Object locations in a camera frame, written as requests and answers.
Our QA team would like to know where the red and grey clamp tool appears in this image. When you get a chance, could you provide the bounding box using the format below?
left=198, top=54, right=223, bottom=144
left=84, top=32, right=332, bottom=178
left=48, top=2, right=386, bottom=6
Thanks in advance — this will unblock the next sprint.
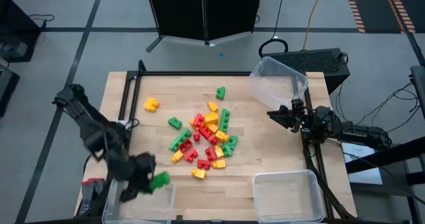
left=81, top=177, right=106, bottom=215

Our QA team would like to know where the black metal stand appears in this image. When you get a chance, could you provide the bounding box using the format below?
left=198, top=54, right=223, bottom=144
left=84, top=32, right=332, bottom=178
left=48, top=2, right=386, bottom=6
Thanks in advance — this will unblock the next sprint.
left=345, top=64, right=425, bottom=224

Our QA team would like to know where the black cable bundle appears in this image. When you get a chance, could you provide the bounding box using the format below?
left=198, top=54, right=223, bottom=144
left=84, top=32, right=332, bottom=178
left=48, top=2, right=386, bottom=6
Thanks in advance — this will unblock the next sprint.
left=335, top=80, right=421, bottom=134

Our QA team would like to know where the black folding screen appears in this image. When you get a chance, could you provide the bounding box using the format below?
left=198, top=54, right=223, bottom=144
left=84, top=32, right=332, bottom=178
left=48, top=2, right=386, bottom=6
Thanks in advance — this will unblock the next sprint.
left=144, top=0, right=265, bottom=54

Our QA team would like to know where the black floor cable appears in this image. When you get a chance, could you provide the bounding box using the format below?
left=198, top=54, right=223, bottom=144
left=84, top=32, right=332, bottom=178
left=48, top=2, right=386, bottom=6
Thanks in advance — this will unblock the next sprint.
left=28, top=13, right=56, bottom=29

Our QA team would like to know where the yellow cable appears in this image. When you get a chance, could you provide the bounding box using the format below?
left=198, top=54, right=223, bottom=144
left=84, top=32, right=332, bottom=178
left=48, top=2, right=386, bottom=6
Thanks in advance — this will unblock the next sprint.
left=302, top=0, right=325, bottom=51

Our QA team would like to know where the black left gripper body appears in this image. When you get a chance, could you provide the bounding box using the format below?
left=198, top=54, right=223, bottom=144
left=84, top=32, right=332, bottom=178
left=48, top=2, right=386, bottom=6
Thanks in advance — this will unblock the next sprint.
left=123, top=152, right=157, bottom=190

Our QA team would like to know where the clear plastic container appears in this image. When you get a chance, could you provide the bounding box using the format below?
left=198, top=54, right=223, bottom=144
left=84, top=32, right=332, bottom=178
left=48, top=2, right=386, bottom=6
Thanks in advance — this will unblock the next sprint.
left=248, top=56, right=309, bottom=111
left=102, top=179, right=177, bottom=224
left=251, top=169, right=325, bottom=224

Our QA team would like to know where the black hanging cable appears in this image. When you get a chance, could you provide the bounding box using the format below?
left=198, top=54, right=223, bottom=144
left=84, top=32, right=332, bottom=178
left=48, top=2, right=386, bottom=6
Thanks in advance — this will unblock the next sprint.
left=272, top=0, right=286, bottom=39

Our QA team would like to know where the dark equipment box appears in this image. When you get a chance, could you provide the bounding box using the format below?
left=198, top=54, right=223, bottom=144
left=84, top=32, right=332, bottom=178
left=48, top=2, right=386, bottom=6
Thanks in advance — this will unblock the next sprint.
left=0, top=64, right=21, bottom=118

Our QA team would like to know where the black cable loop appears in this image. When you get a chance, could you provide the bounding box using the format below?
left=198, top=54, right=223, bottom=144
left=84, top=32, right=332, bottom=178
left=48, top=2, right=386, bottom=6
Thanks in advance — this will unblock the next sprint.
left=258, top=37, right=289, bottom=58

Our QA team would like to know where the black mat with orange stripes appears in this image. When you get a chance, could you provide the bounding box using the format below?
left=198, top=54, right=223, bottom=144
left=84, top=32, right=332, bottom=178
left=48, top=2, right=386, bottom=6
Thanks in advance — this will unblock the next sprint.
left=343, top=0, right=425, bottom=35

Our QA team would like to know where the white paper sheet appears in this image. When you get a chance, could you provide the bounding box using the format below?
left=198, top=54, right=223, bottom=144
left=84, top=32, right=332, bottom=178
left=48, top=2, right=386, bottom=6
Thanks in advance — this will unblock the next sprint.
left=341, top=142, right=383, bottom=185

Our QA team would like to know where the long green toy block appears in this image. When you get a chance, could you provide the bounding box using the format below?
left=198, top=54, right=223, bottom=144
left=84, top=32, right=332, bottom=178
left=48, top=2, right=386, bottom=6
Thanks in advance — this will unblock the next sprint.
left=218, top=108, right=231, bottom=134
left=148, top=171, right=171, bottom=193
left=169, top=128, right=193, bottom=153

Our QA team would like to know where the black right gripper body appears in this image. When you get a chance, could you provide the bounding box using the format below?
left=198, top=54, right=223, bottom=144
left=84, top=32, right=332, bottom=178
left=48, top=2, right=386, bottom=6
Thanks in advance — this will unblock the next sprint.
left=288, top=108, right=316, bottom=134

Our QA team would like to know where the large yellow toy block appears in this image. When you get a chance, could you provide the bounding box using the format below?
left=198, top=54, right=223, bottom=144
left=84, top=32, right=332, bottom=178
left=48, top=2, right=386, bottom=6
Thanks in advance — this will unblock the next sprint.
left=203, top=112, right=219, bottom=126

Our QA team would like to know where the black computer case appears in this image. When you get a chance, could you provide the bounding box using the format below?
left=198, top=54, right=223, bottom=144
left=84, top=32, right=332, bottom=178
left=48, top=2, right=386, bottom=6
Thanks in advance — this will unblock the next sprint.
left=261, top=47, right=351, bottom=95

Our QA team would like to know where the black cabinet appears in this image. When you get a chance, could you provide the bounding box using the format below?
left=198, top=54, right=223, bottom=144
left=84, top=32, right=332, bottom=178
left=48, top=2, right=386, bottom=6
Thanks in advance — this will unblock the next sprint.
left=0, top=0, right=43, bottom=64

